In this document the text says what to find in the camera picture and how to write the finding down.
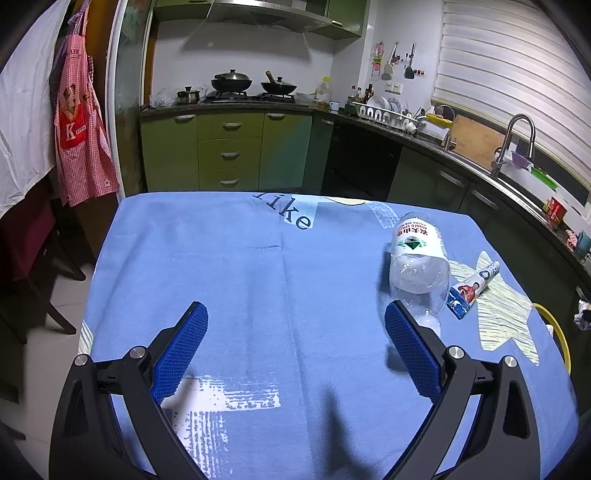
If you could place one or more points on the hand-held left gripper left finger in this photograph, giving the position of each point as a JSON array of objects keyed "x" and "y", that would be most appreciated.
[{"x": 180, "y": 350}]

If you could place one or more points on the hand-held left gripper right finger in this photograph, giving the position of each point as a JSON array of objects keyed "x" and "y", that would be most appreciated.
[{"x": 413, "y": 350}]

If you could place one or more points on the white and blue tube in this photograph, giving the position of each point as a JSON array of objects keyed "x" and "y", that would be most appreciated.
[{"x": 471, "y": 290}]

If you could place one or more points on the blue printed tablecloth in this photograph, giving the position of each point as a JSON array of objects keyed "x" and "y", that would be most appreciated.
[{"x": 231, "y": 258}]

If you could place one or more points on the clear plastic water bottle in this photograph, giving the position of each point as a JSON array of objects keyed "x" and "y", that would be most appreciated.
[{"x": 418, "y": 240}]

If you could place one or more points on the dark green sink cabinet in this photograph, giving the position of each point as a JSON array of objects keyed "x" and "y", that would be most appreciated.
[{"x": 415, "y": 175}]

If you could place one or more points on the dark red chair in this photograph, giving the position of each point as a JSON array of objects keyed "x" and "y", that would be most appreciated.
[{"x": 27, "y": 230}]

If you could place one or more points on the dark stone countertop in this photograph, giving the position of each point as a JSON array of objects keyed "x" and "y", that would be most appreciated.
[{"x": 471, "y": 164}]

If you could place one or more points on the teal cup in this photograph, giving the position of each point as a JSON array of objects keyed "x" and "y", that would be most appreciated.
[{"x": 582, "y": 244}]

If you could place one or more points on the red box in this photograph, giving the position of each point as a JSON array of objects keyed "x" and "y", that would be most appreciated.
[{"x": 556, "y": 210}]

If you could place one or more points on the green drawer cabinet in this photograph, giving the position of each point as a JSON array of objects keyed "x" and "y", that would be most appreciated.
[{"x": 231, "y": 147}]

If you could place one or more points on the steel kitchen faucet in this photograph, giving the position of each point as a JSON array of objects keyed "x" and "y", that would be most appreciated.
[{"x": 501, "y": 152}]

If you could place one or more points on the green sponge holder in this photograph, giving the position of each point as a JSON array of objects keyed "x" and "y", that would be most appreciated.
[{"x": 545, "y": 177}]

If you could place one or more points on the purple sink tray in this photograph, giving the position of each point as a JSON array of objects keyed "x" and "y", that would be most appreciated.
[{"x": 521, "y": 159}]

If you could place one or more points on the wooden cutting board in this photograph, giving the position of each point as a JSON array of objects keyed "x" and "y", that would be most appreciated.
[{"x": 475, "y": 138}]

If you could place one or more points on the red checked apron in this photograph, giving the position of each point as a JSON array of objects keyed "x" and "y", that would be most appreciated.
[{"x": 78, "y": 138}]

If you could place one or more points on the white dish rack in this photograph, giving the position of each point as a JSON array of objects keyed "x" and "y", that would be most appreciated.
[{"x": 388, "y": 113}]

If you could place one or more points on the small steel pot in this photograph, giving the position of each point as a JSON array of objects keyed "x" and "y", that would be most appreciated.
[{"x": 188, "y": 96}]

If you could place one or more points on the group of condiment bottles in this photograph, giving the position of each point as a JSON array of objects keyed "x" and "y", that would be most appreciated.
[{"x": 362, "y": 94}]

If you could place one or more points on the gas stove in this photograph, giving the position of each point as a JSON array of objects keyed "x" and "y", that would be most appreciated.
[{"x": 249, "y": 97}]

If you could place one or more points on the black wok with lid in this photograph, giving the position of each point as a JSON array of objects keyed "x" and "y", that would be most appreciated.
[{"x": 232, "y": 82}]

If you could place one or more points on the black hanging utensil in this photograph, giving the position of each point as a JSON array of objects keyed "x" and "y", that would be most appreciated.
[{"x": 410, "y": 71}]

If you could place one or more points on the hanging spatula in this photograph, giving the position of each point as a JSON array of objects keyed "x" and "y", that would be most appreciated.
[{"x": 389, "y": 69}]

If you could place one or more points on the white hanging cloth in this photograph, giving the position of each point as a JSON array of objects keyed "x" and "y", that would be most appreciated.
[{"x": 23, "y": 115}]

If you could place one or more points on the pink hanging utensil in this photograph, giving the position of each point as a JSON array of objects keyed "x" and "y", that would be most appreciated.
[{"x": 378, "y": 60}]

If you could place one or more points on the white window blind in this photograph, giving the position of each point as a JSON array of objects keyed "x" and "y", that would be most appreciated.
[{"x": 508, "y": 69}]

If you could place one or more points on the steel range hood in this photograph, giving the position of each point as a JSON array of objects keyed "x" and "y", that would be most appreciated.
[{"x": 263, "y": 9}]

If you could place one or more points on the white door frame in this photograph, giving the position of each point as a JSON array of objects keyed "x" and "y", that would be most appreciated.
[{"x": 113, "y": 115}]

